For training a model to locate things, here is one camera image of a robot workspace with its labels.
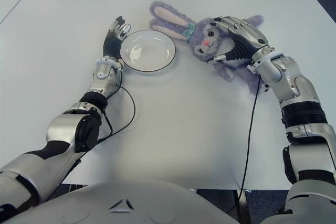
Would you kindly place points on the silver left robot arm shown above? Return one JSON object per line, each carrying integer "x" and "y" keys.
{"x": 65, "y": 129}

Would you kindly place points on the grey table leg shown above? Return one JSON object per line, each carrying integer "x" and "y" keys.
{"x": 243, "y": 208}

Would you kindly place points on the white plate with black rim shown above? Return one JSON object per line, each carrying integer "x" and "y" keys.
{"x": 149, "y": 51}

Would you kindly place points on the purple plush bunny doll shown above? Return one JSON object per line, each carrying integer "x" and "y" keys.
{"x": 202, "y": 31}

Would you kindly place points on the grey robot torso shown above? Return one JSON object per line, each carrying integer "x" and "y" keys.
{"x": 131, "y": 208}

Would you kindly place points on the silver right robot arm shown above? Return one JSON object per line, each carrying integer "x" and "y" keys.
{"x": 296, "y": 87}

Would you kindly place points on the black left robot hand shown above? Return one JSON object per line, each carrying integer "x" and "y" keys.
{"x": 110, "y": 47}

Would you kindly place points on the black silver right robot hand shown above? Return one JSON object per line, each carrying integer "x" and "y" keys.
{"x": 249, "y": 40}

